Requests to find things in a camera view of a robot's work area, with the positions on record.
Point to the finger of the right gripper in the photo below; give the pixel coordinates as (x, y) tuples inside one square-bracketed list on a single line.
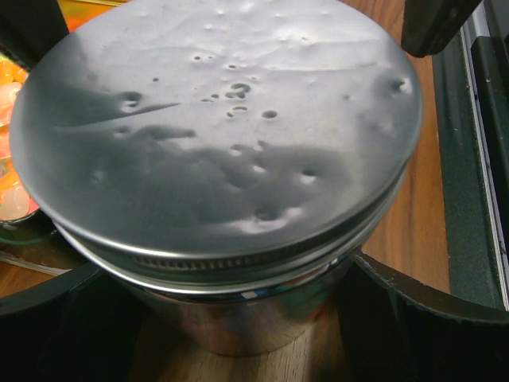
[(429, 25), (30, 29)]

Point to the clear glass jar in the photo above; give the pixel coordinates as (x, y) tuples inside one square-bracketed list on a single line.
[(256, 321)]

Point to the silver jar lid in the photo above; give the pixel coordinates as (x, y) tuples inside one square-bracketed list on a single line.
[(215, 146)]

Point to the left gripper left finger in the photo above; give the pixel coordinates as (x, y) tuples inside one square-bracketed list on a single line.
[(82, 325)]

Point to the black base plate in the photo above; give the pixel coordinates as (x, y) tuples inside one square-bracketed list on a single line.
[(471, 92)]

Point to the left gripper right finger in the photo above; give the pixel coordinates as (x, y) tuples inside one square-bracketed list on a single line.
[(395, 328)]

